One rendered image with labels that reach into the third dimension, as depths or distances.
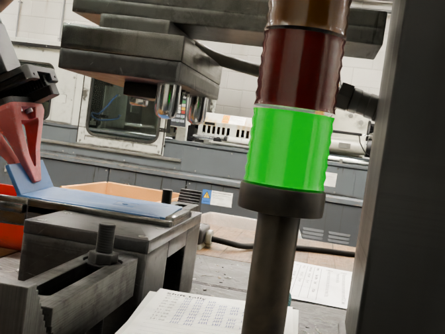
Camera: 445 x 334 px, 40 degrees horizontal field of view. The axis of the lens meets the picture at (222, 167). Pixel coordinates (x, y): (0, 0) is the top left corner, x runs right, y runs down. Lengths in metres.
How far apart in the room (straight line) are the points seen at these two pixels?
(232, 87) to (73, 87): 2.21
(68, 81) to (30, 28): 2.62
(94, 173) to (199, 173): 0.95
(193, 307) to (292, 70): 0.22
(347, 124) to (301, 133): 5.31
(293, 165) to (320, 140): 0.02
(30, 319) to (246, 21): 0.30
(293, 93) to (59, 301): 0.16
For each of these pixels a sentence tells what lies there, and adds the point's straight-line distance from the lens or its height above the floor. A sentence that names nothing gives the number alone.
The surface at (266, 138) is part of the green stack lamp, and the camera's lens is 0.27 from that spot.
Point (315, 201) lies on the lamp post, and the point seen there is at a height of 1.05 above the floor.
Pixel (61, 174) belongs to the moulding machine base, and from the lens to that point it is 5.61.
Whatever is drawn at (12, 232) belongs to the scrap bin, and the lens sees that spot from 0.77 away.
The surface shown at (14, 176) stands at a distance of 0.59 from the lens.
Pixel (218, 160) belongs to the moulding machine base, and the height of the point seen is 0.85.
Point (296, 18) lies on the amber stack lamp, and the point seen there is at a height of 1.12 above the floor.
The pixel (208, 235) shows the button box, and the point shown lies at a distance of 0.91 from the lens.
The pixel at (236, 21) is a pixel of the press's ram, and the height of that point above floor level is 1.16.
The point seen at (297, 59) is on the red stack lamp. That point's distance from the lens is 0.27.
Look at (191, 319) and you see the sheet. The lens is 0.41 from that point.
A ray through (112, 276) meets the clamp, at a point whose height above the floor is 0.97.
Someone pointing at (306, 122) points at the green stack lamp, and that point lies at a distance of 0.27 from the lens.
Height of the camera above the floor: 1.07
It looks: 3 degrees down
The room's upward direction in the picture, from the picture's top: 8 degrees clockwise
